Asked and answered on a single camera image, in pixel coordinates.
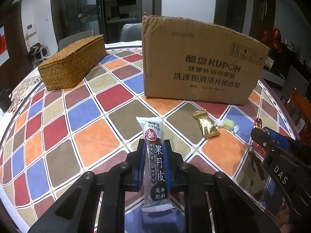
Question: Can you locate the colourful diamond pattern tablecloth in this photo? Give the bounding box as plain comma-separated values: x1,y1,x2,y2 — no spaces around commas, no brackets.
1,48,297,232

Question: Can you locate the grey dining chair left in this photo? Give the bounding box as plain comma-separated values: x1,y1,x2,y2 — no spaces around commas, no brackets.
58,30,95,51

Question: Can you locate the red foil balloon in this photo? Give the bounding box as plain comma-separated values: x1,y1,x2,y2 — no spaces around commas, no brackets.
261,28,282,53

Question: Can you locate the dark fruit leather bar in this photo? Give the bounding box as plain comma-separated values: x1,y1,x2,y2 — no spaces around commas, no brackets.
136,116,174,213

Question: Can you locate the gold candy packet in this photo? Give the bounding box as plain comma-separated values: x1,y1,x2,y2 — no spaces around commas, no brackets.
192,109,220,139

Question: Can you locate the brown twisted candy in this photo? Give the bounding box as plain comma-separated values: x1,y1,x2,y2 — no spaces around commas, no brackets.
254,117,263,129

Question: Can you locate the grey dining chair right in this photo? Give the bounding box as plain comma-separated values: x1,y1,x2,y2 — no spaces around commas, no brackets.
120,23,142,42

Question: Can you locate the white shoe rack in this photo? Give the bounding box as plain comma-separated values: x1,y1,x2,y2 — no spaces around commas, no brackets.
28,43,50,68

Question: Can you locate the red wooden chair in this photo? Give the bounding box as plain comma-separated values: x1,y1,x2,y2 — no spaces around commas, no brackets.
285,87,311,145

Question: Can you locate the grey chair at right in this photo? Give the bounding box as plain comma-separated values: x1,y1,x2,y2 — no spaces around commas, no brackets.
280,66,308,102

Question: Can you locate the red fu door poster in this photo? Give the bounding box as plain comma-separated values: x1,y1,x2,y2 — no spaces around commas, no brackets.
0,26,10,66

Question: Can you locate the pale green candy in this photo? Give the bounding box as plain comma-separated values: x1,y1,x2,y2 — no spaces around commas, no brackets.
215,118,239,133

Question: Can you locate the brown cardboard box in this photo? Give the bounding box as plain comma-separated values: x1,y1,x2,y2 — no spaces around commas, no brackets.
142,15,269,105

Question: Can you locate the woven wicker basket box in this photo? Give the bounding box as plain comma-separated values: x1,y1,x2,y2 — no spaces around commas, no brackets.
38,35,107,90

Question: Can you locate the grey dining chair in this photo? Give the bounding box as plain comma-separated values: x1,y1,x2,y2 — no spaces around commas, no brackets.
58,30,95,51
120,23,142,42

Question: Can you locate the floral placemat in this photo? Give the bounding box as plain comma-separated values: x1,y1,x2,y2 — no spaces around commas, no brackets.
7,75,41,114

